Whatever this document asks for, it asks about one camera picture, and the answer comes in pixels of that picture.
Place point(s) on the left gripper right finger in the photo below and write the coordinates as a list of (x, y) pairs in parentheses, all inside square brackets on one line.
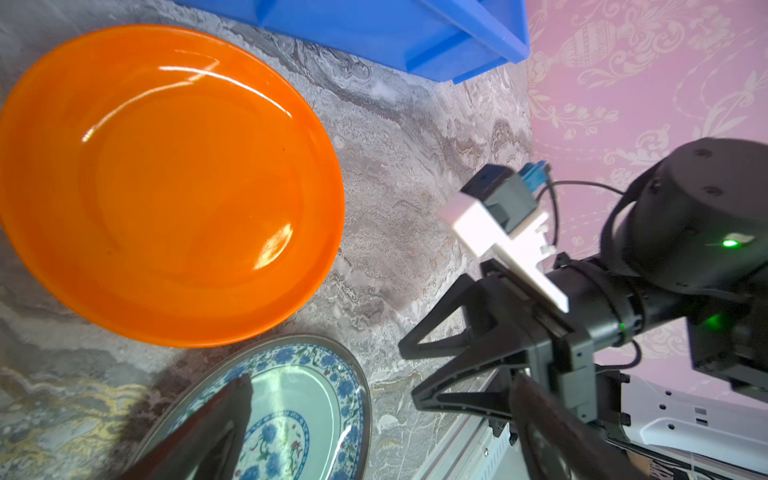
[(556, 444)]

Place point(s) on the blue patterned ceramic plate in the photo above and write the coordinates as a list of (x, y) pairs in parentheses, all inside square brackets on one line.
[(310, 414)]

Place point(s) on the orange plastic plate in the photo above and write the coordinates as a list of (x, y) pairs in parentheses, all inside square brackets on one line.
[(169, 186)]

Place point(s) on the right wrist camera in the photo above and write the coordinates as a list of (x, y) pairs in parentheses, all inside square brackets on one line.
[(496, 211)]

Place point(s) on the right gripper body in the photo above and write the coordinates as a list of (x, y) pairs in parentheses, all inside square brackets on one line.
[(557, 349)]

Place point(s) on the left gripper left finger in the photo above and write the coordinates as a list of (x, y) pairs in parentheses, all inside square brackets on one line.
[(208, 444)]

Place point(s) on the blue plastic bin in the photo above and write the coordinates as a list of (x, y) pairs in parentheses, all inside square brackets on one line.
[(451, 40)]

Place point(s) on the aluminium mounting rail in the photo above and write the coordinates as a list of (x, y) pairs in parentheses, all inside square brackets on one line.
[(472, 450)]

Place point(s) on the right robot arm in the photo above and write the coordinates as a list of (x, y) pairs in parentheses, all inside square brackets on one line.
[(686, 240)]

